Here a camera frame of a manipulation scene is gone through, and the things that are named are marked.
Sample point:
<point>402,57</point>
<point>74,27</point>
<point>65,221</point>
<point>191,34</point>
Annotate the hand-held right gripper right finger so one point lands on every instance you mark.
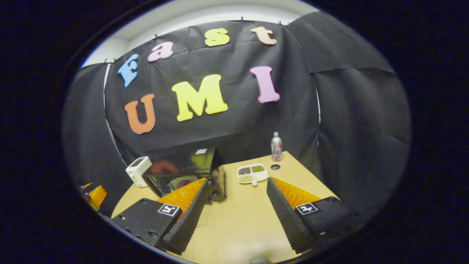
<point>285,214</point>

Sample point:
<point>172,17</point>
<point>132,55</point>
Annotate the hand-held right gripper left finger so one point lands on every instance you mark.
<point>190,216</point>

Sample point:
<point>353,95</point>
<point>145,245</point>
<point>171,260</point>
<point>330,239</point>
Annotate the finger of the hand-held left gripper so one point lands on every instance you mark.
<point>86,184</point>
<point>98,195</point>

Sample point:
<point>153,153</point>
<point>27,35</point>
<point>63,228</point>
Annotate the pink round food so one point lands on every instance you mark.
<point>185,182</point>

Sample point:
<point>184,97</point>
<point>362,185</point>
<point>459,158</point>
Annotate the white square plate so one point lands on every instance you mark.
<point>173,183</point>

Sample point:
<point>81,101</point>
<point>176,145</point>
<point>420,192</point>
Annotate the black electric oven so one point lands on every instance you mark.
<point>183,161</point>

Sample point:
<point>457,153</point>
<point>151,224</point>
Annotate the white toaster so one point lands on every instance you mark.
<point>138,171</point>

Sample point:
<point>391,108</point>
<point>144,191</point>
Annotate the white divided dish with grains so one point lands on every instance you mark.
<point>253,174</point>

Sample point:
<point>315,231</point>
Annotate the silver printed bottle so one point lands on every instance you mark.
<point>276,148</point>

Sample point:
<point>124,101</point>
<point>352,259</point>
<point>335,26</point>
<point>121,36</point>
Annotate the black backdrop cloth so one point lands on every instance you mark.
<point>227,128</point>

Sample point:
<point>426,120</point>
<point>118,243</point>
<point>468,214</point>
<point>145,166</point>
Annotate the row of black cloth clips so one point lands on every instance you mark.
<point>242,18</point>

